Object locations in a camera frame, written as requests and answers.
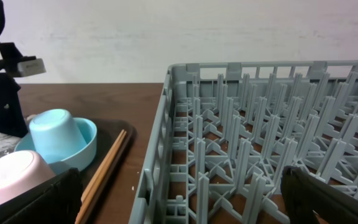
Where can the wooden chopstick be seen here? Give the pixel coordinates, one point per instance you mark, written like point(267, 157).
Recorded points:
point(99, 177)
point(104, 177)

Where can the dark brown serving tray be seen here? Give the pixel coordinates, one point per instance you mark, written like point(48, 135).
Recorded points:
point(107, 133)

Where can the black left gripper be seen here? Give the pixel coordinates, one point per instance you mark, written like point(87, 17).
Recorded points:
point(11, 118)

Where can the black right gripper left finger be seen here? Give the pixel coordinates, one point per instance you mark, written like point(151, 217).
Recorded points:
point(58, 200)

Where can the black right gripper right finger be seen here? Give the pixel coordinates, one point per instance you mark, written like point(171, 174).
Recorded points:
point(306, 197)

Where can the light blue cup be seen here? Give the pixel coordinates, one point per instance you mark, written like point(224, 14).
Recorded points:
point(55, 135)

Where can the pink white cup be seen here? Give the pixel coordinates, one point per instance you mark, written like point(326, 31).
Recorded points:
point(21, 171)

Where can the grey dishwasher rack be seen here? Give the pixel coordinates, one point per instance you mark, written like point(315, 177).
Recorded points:
point(224, 132)

